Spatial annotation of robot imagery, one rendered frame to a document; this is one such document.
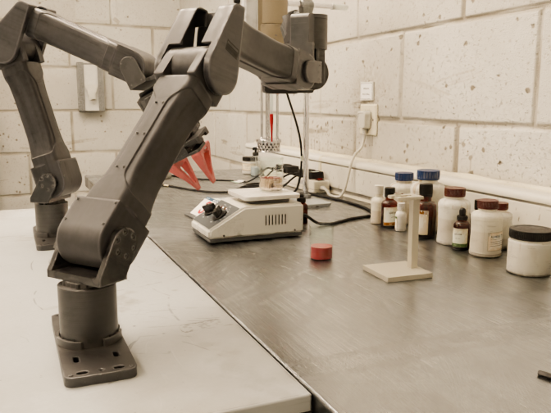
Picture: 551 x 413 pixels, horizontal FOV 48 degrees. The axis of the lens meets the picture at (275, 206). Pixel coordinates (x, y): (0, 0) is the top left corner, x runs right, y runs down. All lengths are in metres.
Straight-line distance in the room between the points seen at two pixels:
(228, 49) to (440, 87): 0.79
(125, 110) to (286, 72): 2.66
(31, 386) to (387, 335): 0.39
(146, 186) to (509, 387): 0.44
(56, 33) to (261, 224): 0.52
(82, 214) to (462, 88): 0.97
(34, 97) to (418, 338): 0.85
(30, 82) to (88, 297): 0.66
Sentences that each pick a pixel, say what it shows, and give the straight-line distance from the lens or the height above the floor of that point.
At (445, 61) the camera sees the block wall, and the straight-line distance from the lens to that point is 1.51.
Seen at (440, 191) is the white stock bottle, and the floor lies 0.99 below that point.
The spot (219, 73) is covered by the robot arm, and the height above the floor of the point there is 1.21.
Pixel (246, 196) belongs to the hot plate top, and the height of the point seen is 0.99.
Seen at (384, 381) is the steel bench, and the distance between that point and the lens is 0.64.
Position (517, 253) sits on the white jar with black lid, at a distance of 1.05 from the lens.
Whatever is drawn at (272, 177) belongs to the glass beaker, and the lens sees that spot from 1.26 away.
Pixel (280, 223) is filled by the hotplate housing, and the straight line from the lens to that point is 1.24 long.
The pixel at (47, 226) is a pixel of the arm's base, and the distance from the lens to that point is 1.28.
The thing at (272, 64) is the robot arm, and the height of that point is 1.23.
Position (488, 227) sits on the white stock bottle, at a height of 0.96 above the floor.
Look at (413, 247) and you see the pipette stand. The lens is 1.01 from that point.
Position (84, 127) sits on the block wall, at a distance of 3.56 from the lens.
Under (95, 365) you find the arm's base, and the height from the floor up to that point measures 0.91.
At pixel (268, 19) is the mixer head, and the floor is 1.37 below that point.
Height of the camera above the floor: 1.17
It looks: 10 degrees down
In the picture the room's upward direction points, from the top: straight up
